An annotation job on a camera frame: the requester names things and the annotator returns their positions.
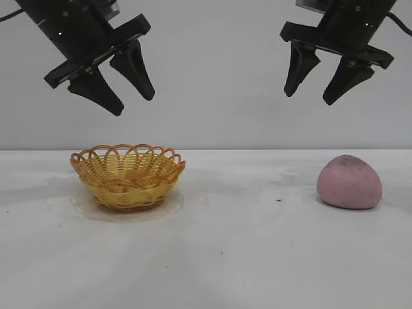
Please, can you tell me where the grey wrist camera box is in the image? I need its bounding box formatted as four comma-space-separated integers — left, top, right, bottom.
96, 0, 121, 21
295, 0, 326, 14

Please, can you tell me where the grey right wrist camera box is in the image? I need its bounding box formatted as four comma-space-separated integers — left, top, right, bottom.
295, 0, 326, 14

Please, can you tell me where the yellow woven plastic basket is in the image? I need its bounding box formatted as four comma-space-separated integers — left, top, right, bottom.
70, 143, 187, 212

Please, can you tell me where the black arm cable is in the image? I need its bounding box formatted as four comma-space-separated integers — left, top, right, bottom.
0, 8, 25, 23
386, 12, 412, 35

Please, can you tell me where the pink round stone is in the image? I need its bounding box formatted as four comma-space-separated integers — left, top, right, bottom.
316, 154, 384, 211

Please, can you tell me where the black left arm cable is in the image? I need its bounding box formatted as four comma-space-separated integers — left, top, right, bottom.
0, 8, 25, 23

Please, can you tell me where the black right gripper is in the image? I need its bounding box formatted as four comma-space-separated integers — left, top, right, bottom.
279, 0, 398, 106

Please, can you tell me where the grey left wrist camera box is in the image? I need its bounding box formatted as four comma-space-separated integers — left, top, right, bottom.
96, 0, 121, 21

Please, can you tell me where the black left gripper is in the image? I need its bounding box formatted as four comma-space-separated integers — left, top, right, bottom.
14, 0, 156, 118

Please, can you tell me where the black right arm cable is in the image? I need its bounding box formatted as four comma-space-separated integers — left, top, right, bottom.
386, 12, 412, 35

